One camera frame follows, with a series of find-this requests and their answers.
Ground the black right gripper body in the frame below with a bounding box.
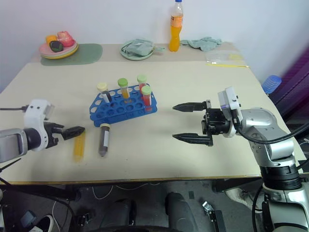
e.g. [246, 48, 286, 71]
[201, 99, 232, 138]

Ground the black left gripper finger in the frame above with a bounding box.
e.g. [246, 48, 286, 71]
[63, 132, 84, 141]
[63, 126, 86, 135]

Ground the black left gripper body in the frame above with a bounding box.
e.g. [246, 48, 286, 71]
[43, 121, 65, 149]

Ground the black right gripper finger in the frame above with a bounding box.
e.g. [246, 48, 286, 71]
[171, 132, 214, 146]
[172, 101, 208, 113]

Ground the cream-capped dark test tube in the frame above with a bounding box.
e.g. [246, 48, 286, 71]
[98, 123, 112, 158]
[97, 82, 112, 102]

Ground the green-capped red test tube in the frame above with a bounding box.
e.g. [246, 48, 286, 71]
[136, 74, 148, 92]
[140, 85, 153, 112]

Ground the blue test tube rack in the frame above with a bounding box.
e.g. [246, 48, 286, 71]
[89, 83, 158, 128]

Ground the green-capped yellow test tube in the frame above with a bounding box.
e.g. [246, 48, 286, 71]
[117, 77, 130, 100]

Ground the yellow plastic strip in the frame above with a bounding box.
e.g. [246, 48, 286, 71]
[205, 61, 250, 69]

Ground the clear plastic bag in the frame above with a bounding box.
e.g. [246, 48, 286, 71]
[205, 50, 243, 61]

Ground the crumpled green cloth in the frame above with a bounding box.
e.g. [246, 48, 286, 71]
[179, 36, 223, 52]

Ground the blue ribbed cap stack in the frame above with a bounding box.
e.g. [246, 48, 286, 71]
[261, 74, 283, 95]

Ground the dark rounded shape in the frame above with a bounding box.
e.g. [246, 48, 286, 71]
[165, 191, 201, 232]

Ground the orange soda bottle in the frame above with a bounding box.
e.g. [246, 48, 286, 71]
[169, 0, 184, 52]

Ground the light green plate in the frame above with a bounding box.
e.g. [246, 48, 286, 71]
[120, 40, 155, 61]

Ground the yellow plate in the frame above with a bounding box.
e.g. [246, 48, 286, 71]
[40, 44, 79, 60]

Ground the green placemat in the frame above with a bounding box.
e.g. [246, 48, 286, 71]
[40, 43, 103, 67]

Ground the folded green cloth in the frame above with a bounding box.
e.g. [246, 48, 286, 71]
[121, 38, 166, 58]

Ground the dark toy avocado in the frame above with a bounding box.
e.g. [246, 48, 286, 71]
[49, 40, 64, 53]

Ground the pink plate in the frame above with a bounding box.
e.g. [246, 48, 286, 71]
[38, 41, 78, 57]

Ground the black and white shoe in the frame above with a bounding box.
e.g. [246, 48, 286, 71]
[35, 214, 55, 232]

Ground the red toy apple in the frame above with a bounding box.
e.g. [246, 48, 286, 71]
[56, 30, 75, 47]

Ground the orange toy fruit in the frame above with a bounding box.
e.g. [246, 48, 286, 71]
[45, 34, 59, 45]

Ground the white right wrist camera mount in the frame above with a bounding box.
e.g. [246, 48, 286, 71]
[217, 87, 243, 139]

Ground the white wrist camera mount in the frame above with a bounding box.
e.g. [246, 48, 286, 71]
[24, 98, 55, 152]
[217, 87, 243, 139]

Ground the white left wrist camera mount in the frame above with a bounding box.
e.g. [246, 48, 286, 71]
[24, 98, 55, 152]

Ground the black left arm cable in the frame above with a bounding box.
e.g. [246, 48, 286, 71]
[0, 105, 28, 112]

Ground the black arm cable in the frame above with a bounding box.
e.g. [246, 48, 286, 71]
[0, 105, 28, 112]
[231, 110, 309, 145]

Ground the black table frame bar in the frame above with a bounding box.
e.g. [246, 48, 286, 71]
[0, 183, 81, 202]

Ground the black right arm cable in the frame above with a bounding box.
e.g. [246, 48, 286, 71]
[231, 110, 309, 145]

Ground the white floor cable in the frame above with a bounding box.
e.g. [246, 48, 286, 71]
[92, 182, 160, 200]

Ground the metal clamp bracket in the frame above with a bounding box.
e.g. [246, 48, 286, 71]
[202, 201, 225, 232]

